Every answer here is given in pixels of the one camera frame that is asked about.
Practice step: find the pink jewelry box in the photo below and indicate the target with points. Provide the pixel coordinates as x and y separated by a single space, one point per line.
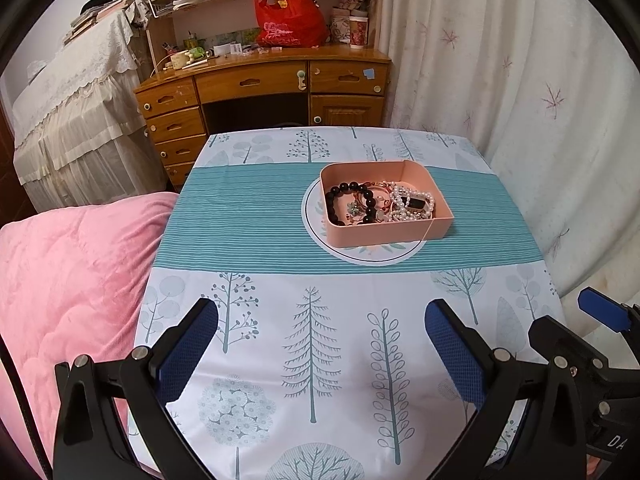
390 232

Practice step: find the red patterned paper cup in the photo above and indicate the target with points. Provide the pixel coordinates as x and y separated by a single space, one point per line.
358 32

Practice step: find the white floral curtain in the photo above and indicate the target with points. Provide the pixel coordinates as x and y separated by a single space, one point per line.
500 85

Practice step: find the wooden desk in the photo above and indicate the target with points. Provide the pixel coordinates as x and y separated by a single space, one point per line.
250 77

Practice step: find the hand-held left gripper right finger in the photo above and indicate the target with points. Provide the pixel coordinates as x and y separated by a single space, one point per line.
455 355

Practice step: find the stack of books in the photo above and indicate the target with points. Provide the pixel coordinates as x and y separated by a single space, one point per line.
95 20

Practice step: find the pink blanket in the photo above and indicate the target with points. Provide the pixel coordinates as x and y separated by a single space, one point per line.
65 270

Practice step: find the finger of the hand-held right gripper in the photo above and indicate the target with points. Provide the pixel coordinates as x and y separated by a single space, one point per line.
565 340
602 307

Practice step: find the wooden bookshelf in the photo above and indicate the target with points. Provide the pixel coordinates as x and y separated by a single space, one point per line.
160 30

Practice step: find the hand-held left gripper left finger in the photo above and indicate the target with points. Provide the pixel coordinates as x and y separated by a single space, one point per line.
185 355

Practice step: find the black rectangular pendant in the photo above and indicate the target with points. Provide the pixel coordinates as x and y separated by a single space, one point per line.
416 204

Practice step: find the green toy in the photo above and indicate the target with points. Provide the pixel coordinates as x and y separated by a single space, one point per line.
197 53

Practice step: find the red plastic bag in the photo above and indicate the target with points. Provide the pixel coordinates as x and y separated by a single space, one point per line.
290 20

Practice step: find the white lace furniture cover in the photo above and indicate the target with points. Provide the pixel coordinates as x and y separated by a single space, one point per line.
75 110

